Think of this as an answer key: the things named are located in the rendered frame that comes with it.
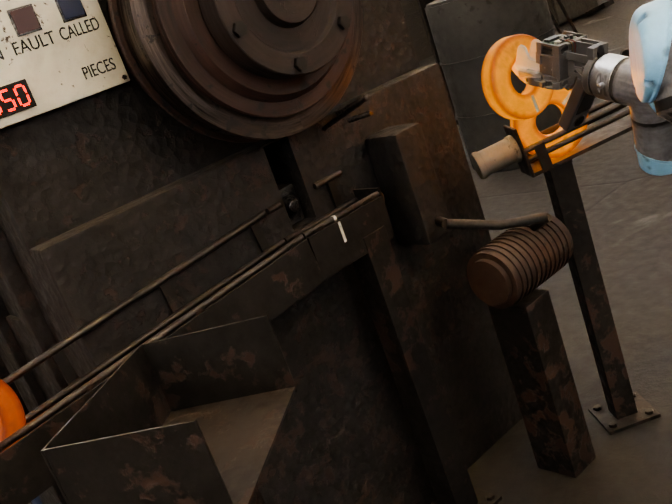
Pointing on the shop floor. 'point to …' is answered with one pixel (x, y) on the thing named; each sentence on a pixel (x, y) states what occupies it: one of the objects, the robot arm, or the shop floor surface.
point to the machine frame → (80, 191)
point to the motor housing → (535, 340)
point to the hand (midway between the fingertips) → (516, 67)
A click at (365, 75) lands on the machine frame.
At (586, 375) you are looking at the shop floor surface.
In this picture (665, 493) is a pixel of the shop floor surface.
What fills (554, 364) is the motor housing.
